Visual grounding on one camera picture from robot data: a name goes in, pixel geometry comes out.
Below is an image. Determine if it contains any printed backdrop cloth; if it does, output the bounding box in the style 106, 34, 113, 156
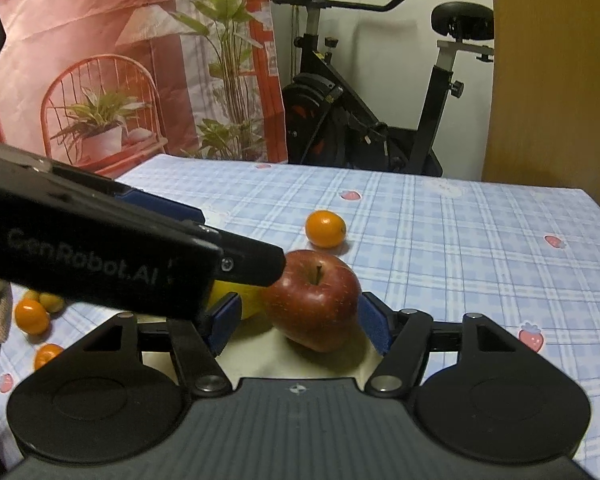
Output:
0, 0, 288, 181

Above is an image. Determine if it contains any red apple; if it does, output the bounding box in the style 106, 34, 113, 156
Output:
262, 249, 363, 353

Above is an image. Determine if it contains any blue checked tablecloth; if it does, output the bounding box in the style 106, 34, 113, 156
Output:
0, 154, 600, 471

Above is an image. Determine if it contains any black exercise bike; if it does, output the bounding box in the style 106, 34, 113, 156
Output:
270, 0, 496, 177

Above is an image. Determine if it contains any cream plate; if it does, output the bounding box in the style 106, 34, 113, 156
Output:
140, 310, 386, 381

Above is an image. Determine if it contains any small orange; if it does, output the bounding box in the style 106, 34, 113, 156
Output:
33, 343, 65, 371
305, 210, 347, 249
14, 298, 51, 336

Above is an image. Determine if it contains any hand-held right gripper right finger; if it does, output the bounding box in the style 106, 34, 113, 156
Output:
358, 292, 526, 396

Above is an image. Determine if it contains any yellow lemon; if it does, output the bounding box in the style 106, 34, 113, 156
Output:
207, 280, 268, 321

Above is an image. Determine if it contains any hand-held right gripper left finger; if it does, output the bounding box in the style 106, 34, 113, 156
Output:
77, 292, 243, 396

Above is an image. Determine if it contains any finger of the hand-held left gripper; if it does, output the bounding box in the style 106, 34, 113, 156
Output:
115, 185, 218, 236
214, 232, 287, 287

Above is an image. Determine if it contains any wooden door panel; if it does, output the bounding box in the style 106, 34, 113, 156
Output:
482, 0, 600, 226

